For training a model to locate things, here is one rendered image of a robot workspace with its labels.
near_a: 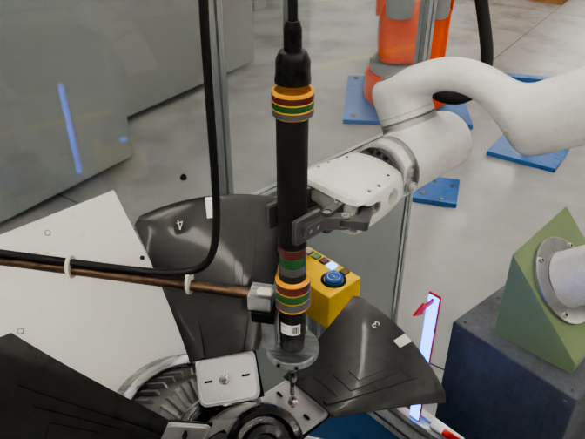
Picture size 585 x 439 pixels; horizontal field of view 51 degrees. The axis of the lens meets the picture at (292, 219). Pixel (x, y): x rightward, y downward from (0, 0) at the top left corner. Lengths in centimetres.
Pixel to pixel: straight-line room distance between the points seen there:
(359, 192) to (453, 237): 271
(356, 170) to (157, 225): 31
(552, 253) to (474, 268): 181
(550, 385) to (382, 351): 48
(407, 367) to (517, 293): 42
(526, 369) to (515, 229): 223
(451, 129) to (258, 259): 32
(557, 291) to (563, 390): 20
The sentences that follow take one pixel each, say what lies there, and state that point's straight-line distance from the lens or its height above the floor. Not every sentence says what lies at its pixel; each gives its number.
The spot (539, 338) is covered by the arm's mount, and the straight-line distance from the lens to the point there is 140.
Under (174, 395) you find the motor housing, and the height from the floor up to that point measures 119.
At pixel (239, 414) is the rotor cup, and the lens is 80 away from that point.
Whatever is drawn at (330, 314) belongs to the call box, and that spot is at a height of 102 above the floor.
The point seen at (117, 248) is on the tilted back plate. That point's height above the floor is 129.
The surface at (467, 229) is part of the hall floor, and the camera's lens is 350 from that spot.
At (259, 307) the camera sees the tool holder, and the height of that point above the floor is 138.
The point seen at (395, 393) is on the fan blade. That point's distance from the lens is 98.
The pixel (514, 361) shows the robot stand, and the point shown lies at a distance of 141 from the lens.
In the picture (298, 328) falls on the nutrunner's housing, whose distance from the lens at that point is 78.
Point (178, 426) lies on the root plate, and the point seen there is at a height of 127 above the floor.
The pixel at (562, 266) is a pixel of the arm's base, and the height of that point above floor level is 113.
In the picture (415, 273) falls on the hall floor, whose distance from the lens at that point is 310.
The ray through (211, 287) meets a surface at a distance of 78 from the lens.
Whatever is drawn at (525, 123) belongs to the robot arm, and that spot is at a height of 159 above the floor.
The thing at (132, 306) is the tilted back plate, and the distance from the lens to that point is 105.
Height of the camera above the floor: 189
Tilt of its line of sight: 33 degrees down
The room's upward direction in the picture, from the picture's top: straight up
